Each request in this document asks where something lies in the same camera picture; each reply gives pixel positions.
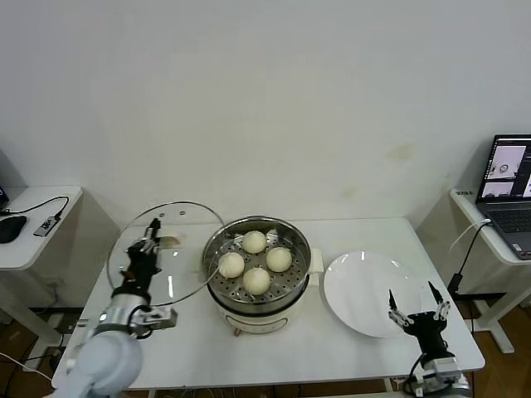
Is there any white steamed baozi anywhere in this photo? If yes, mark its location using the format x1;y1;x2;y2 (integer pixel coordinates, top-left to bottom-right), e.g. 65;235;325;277
217;251;246;279
265;246;294;274
241;230;267;255
242;267;271;296

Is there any grey open laptop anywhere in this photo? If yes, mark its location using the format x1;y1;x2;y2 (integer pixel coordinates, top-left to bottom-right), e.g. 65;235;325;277
475;133;531;261

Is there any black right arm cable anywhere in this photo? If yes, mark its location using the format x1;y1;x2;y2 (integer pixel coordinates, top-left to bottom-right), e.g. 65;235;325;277
404;355;425;395

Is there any white floor power strip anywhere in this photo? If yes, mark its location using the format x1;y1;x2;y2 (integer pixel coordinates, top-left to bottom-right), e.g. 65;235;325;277
22;347;66;372

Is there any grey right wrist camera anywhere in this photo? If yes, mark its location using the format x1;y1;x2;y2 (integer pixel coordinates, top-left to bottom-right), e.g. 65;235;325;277
421;358;460;385

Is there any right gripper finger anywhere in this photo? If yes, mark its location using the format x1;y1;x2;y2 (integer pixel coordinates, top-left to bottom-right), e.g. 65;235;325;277
427;280;452;322
387;289;411;329

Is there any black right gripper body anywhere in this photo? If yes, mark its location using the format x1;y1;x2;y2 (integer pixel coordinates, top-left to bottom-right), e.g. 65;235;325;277
405;310;448;362

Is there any white electric cooker base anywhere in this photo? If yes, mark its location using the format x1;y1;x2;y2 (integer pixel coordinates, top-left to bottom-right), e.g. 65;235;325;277
189;247;324;337

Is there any black usb hub cable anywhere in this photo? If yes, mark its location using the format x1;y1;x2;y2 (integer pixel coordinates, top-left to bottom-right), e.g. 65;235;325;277
0;196;71;223

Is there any round white plate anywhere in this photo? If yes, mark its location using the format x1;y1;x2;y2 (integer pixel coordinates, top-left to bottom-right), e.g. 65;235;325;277
322;250;425;340

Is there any white side table with mouse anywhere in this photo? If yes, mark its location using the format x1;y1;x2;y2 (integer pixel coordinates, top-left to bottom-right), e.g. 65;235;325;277
0;185;86;345

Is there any grey usb hub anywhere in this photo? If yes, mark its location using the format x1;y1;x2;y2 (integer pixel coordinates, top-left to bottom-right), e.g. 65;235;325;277
32;215;59;239

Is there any black power adapter cable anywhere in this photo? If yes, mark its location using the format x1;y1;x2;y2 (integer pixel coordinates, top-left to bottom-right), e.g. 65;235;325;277
446;223;493;332

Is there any black computer mouse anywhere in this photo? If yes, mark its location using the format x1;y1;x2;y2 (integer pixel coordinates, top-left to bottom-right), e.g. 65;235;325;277
0;215;28;245

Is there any white side table with sticker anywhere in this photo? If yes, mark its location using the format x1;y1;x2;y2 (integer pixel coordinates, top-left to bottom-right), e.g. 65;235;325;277
450;188;531;356

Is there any white laptop cable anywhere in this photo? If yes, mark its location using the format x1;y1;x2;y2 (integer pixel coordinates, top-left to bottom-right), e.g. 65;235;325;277
450;218;493;254

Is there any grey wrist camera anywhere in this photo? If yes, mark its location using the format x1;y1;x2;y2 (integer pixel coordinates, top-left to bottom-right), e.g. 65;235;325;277
143;306;180;331
421;358;460;385

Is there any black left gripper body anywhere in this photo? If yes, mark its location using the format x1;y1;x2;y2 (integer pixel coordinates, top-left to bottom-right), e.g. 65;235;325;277
119;243;163;292

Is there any round glass pot lid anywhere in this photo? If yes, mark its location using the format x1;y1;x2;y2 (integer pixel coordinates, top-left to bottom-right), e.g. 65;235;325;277
105;200;227;308

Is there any steel perforated steamer basket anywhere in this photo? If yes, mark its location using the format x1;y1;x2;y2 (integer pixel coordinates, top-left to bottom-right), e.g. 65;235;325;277
202;215;311;307

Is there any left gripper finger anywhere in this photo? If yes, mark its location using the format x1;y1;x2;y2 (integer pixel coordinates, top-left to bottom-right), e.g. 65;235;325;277
151;217;164;274
126;225;156;255

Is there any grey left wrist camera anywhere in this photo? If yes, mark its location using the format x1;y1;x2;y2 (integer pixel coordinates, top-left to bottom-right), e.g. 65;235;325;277
143;306;180;331

